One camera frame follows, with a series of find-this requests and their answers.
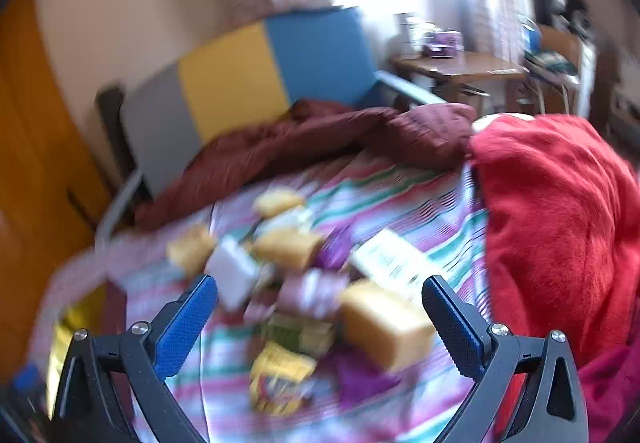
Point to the maroon padded jacket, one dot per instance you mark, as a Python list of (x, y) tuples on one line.
[(325, 133)]

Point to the white packet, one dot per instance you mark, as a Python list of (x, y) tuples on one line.
[(232, 273)]

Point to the red fleece blanket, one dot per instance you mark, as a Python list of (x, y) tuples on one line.
[(550, 223)]

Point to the wooden desk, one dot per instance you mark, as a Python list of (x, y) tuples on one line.
[(465, 65)]

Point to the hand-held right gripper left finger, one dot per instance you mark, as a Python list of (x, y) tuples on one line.
[(185, 328)]

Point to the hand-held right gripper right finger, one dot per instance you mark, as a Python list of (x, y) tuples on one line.
[(452, 328)]

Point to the orange wooden wardrobe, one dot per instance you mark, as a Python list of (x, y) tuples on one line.
[(35, 148)]

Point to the grey bed frame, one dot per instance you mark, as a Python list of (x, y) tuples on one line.
[(112, 218)]

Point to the purple box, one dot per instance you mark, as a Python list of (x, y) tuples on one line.
[(440, 43)]

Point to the magenta blanket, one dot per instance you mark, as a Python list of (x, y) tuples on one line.
[(607, 398)]

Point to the pink snack packet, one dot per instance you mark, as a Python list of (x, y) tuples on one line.
[(310, 290)]

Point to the yellow green snack packet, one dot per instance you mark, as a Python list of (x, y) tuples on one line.
[(300, 335)]

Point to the white container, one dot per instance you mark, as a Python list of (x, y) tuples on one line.
[(406, 30)]

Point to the grey yellow blue headboard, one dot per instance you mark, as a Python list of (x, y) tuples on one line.
[(230, 78)]

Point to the printed purple snack packet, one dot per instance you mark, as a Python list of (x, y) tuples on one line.
[(332, 248)]

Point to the striped bed sheet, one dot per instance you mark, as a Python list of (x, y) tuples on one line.
[(400, 203)]

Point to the wooden chair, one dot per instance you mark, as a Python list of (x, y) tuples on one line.
[(560, 53)]

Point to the cream snack packet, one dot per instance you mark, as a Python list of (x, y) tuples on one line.
[(285, 222)]

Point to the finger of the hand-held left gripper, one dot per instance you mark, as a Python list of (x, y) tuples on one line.
[(29, 380)]

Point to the dark bed post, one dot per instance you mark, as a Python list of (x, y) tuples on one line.
[(110, 123)]

